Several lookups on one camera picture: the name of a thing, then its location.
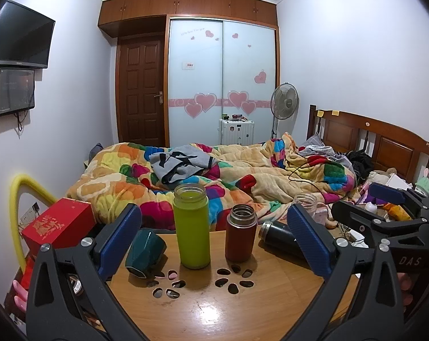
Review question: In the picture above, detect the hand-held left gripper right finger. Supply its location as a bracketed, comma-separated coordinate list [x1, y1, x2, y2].
[286, 204, 406, 341]

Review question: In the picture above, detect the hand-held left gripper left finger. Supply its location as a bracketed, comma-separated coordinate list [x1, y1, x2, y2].
[26, 203, 147, 341]

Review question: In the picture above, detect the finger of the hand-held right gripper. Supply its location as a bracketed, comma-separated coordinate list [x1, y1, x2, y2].
[371, 182, 429, 218]
[332, 201, 429, 246]

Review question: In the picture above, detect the dark green ceramic cup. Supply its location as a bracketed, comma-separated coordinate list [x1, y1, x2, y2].
[125, 229, 168, 278]

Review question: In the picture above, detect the person's right hand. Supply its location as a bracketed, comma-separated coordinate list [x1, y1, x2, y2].
[398, 272, 415, 305]

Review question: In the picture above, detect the black thermos bottle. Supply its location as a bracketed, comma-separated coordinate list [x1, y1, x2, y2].
[259, 220, 307, 258]

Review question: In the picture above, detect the clear glass jar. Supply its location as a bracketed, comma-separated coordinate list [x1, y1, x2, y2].
[293, 192, 320, 221]

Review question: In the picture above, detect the black clothing pile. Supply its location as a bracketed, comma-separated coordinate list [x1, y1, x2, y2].
[346, 150, 376, 182]

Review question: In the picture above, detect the green plush toy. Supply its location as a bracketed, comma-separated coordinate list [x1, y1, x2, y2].
[415, 170, 429, 197]

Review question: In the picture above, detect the wooden bed headboard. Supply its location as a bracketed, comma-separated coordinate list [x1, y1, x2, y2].
[307, 105, 429, 187]

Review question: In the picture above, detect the red gift box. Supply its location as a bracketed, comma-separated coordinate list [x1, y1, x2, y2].
[22, 199, 96, 256]

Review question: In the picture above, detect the red thermos bottle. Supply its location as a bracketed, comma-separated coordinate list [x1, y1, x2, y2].
[225, 204, 258, 263]

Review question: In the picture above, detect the plaid cloth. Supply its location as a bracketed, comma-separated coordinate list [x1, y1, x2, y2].
[299, 135, 353, 168]

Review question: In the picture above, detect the lime green bottle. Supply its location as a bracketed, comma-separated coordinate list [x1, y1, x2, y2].
[172, 184, 211, 270]

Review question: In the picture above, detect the dark pillow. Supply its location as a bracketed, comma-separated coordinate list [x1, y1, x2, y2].
[88, 143, 105, 161]

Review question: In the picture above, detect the grey printed garment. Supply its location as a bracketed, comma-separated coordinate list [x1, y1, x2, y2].
[149, 144, 219, 185]

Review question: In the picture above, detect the colourful patchwork blanket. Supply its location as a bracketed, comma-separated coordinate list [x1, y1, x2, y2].
[66, 132, 361, 231]

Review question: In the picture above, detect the yellow foam tube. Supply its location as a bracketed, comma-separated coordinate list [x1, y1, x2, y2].
[9, 174, 58, 274]

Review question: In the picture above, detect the pink plastic object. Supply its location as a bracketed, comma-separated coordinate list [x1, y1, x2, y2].
[13, 280, 29, 317]

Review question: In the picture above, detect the white suitcase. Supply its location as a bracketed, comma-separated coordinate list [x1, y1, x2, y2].
[219, 118, 254, 146]

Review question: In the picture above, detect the standing electric fan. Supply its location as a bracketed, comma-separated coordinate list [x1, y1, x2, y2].
[270, 83, 300, 139]

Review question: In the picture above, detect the brown wooden door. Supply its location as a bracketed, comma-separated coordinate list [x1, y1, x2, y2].
[116, 36, 166, 148]

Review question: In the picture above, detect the sliding wardrobe with heart stickers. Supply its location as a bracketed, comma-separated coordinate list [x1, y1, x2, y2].
[166, 16, 278, 148]

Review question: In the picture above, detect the wooden overhead cabinet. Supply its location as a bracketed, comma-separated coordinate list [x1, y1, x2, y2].
[98, 0, 280, 38]

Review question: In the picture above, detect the wall socket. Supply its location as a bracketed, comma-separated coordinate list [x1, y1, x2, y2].
[19, 202, 41, 226]

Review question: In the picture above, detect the small wall monitor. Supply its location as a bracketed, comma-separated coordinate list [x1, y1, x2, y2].
[0, 67, 36, 118]

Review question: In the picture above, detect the wall-mounted television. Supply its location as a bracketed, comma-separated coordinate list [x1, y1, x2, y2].
[0, 0, 56, 69]

